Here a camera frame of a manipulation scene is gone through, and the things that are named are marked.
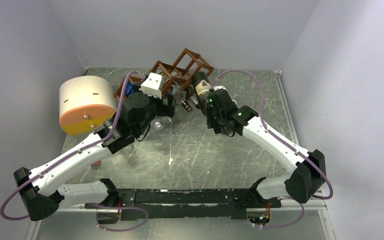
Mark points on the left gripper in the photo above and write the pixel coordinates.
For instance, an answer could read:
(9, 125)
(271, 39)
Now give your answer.
(168, 109)

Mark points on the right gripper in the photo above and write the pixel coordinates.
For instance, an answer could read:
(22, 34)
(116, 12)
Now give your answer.
(211, 123)

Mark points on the clear glass bottle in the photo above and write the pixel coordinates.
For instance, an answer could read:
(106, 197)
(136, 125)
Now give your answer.
(159, 123)

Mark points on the green wine bottle tan label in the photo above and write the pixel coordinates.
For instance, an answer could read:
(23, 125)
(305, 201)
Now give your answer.
(191, 97)

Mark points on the dark wine bottle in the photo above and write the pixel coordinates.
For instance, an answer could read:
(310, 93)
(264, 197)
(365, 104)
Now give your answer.
(202, 86)

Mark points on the blue square bottle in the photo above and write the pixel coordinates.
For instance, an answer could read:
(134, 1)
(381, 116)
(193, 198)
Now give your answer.
(129, 89)

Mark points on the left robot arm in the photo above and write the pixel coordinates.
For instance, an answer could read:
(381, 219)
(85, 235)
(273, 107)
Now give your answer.
(44, 189)

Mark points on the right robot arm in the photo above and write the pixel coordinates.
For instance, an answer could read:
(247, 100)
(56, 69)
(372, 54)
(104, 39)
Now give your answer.
(306, 170)

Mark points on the brown wooden wine rack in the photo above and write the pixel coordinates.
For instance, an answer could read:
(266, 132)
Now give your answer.
(175, 75)

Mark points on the cream orange cylindrical box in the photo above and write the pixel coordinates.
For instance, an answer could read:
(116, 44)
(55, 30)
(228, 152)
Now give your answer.
(85, 102)

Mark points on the small pink object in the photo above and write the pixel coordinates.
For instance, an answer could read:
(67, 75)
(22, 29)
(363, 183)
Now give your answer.
(96, 164)

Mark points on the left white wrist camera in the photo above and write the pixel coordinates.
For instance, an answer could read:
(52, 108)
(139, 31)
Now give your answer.
(153, 85)

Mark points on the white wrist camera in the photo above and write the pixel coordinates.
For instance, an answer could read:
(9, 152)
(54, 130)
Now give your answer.
(153, 85)
(218, 87)

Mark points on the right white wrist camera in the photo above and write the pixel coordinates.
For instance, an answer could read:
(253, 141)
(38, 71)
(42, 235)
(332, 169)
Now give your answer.
(218, 87)

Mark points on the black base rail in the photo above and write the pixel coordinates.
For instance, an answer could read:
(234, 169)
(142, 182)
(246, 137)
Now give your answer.
(187, 203)

